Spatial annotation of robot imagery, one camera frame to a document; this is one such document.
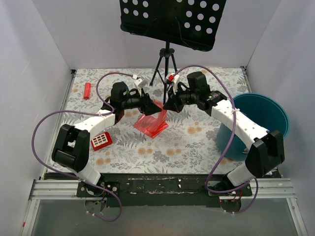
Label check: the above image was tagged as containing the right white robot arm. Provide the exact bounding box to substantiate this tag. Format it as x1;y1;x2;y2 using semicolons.
163;71;284;196

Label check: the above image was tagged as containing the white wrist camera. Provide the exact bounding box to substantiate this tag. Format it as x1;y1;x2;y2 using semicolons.
166;73;180;94
132;74;148;95

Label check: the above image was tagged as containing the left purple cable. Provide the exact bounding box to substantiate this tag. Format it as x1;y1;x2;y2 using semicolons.
31;72;140;222

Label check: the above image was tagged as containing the black perforated music stand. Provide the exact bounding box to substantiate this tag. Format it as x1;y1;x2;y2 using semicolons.
119;0;227;108

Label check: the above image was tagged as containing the red plastic trash bag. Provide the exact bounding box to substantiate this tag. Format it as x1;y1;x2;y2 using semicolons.
133;99;168;138

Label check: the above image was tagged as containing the aluminium frame rail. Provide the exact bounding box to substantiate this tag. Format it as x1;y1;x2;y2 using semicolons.
30;178;296;200

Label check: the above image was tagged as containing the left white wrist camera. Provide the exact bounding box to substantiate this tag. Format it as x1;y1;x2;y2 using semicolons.
132;74;148;95

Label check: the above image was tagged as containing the red trash bag roll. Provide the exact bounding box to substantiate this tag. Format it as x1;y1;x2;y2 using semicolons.
83;82;91;100

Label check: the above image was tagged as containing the floral patterned table mat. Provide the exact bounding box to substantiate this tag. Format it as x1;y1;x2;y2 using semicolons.
61;68;240;174

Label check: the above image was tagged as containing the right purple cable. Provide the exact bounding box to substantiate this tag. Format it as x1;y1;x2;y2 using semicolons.
172;64;258;215

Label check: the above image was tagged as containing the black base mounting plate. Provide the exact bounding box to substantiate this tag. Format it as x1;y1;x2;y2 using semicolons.
76;173;253;208

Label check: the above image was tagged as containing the purple cable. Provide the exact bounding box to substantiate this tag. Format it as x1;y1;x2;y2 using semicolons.
31;72;140;222
172;64;258;215

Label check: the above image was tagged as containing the red white grid box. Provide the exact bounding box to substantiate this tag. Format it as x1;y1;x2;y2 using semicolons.
91;132;113;151

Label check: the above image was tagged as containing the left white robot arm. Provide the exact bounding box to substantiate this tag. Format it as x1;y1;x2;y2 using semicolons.
52;82;162;197

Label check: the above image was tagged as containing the teal plastic trash bin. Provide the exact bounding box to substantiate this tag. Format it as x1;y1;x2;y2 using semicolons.
225;93;290;161

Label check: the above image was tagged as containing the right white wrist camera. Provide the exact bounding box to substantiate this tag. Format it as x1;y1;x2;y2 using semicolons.
166;73;180;94

